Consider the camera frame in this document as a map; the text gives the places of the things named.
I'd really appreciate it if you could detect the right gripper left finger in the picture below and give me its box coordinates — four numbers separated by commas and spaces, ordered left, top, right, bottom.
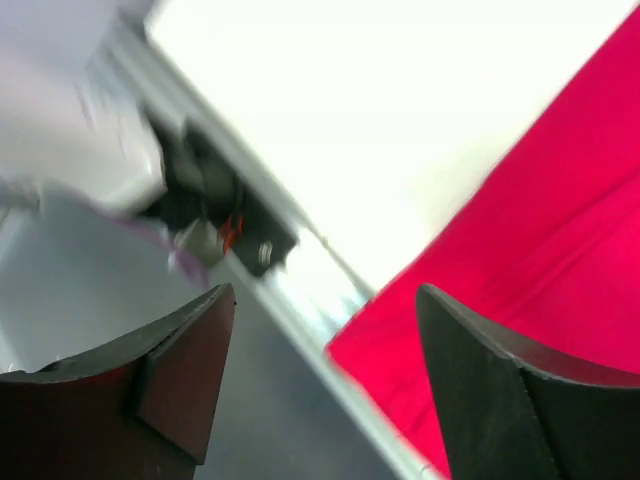
1, 284, 236, 480

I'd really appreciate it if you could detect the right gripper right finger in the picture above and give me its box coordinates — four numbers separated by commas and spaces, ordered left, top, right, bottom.
416, 285, 639, 479

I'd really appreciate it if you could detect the crimson pink t shirt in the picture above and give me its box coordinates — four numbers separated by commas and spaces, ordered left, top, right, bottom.
328, 13, 639, 476

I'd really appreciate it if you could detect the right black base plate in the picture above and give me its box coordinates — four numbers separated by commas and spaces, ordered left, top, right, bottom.
140, 117, 297, 278

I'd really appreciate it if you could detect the aluminium mounting rail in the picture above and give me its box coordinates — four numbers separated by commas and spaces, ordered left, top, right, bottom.
89, 8, 435, 479

